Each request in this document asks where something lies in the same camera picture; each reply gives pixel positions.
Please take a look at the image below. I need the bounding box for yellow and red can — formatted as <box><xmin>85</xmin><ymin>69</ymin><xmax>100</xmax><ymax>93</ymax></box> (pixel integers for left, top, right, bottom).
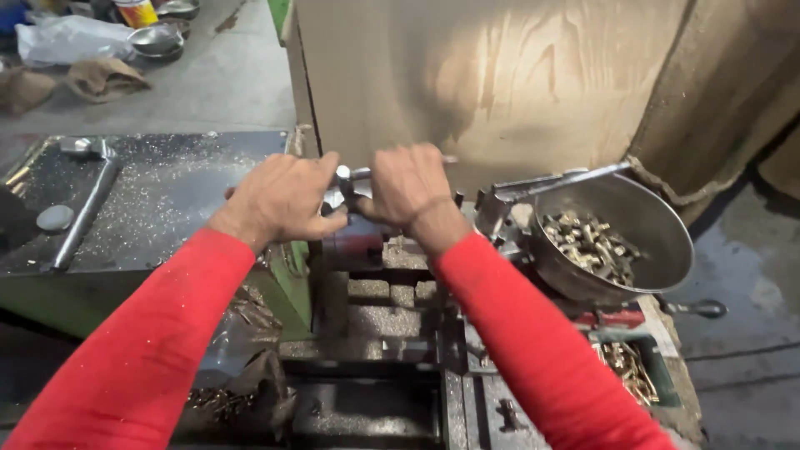
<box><xmin>113</xmin><ymin>0</ymin><xmax>160</xmax><ymax>30</ymax></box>

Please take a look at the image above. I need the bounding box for brown cardboard sheet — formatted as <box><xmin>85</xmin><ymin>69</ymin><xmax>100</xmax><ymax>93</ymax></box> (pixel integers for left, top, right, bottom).
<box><xmin>282</xmin><ymin>0</ymin><xmax>696</xmax><ymax>202</ymax></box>

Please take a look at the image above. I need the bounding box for green plastic tray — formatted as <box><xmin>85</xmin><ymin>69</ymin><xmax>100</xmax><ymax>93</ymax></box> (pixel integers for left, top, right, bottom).
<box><xmin>587</xmin><ymin>330</ymin><xmax>682</xmax><ymax>409</ymax></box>

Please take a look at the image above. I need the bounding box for pile of brass shavings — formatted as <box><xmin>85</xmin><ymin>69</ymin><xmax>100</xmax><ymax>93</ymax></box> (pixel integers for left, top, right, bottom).
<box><xmin>185</xmin><ymin>386</ymin><xmax>256</xmax><ymax>423</ymax></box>

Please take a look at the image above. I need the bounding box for red-handled tool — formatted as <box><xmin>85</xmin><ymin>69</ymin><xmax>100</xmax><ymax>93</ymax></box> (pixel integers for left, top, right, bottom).
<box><xmin>574</xmin><ymin>308</ymin><xmax>646</xmax><ymax>330</ymax></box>

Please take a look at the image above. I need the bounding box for grey steel chuck key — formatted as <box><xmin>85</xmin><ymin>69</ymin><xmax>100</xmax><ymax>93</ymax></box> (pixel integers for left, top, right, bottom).
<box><xmin>50</xmin><ymin>135</ymin><xmax>123</xmax><ymax>273</ymax></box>

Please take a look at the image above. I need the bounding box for clear plastic bag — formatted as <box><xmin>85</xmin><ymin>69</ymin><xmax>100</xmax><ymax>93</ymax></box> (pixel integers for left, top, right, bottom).
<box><xmin>15</xmin><ymin>14</ymin><xmax>136</xmax><ymax>67</ymax></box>

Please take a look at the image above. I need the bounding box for large steel bowl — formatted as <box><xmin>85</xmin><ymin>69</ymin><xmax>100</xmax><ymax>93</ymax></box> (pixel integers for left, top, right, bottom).
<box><xmin>527</xmin><ymin>172</ymin><xmax>696</xmax><ymax>307</ymax></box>

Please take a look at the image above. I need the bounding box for green metal lathe machine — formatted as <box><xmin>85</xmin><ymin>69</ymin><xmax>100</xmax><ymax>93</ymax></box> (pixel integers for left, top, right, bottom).
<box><xmin>0</xmin><ymin>130</ymin><xmax>729</xmax><ymax>450</ymax></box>

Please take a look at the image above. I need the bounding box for small steel bowl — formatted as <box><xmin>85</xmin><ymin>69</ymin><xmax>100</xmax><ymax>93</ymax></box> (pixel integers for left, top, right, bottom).
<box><xmin>127</xmin><ymin>24</ymin><xmax>186</xmax><ymax>64</ymax></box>
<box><xmin>155</xmin><ymin>0</ymin><xmax>201</xmax><ymax>21</ymax></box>

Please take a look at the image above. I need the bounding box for round grey metal disc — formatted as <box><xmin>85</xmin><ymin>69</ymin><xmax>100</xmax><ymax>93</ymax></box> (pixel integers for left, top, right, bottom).
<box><xmin>35</xmin><ymin>204</ymin><xmax>75</xmax><ymax>233</ymax></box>

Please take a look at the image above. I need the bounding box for heap of brass fittings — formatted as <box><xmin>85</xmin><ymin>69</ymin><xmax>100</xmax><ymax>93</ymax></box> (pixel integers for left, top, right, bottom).
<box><xmin>540</xmin><ymin>210</ymin><xmax>645</xmax><ymax>287</ymax></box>

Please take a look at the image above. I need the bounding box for steel lever handle with ball end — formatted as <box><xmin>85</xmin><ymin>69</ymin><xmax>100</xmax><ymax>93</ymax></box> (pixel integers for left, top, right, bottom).
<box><xmin>335</xmin><ymin>155</ymin><xmax>459</xmax><ymax>183</ymax></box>

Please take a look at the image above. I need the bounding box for pile of brass rods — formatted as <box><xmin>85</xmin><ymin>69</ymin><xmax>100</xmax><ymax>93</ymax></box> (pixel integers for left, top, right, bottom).
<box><xmin>594</xmin><ymin>341</ymin><xmax>661</xmax><ymax>406</ymax></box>

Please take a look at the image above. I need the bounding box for hanging burlap cloth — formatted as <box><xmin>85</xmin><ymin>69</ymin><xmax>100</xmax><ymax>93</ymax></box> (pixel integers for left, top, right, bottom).
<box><xmin>625</xmin><ymin>0</ymin><xmax>800</xmax><ymax>227</ymax></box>

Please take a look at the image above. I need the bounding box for thin thread wristband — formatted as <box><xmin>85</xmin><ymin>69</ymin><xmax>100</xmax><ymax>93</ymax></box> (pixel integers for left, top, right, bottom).
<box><xmin>408</xmin><ymin>195</ymin><xmax>456</xmax><ymax>221</ymax></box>

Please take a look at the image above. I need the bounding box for person's right hand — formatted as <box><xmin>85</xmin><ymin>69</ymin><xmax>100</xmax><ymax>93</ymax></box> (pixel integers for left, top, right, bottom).
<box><xmin>356</xmin><ymin>144</ymin><xmax>455</xmax><ymax>230</ymax></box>

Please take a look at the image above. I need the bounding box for crumpled dirty plastic sheet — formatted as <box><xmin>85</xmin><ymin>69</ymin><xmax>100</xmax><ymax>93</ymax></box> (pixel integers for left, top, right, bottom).
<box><xmin>200</xmin><ymin>284</ymin><xmax>298</xmax><ymax>438</ymax></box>

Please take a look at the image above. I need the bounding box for crumpled burlap sack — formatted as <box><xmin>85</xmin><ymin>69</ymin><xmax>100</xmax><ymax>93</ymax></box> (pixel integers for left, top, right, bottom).
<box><xmin>0</xmin><ymin>65</ymin><xmax>58</xmax><ymax>117</ymax></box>
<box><xmin>65</xmin><ymin>57</ymin><xmax>151</xmax><ymax>105</ymax></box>

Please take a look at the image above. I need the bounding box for person's left hand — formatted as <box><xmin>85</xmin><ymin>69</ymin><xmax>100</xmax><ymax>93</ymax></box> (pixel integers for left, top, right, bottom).
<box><xmin>208</xmin><ymin>152</ymin><xmax>349</xmax><ymax>252</ymax></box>

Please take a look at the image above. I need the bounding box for black crank handle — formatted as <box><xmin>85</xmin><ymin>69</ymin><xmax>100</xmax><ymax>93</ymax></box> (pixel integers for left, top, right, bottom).
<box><xmin>661</xmin><ymin>299</ymin><xmax>730</xmax><ymax>320</ymax></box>

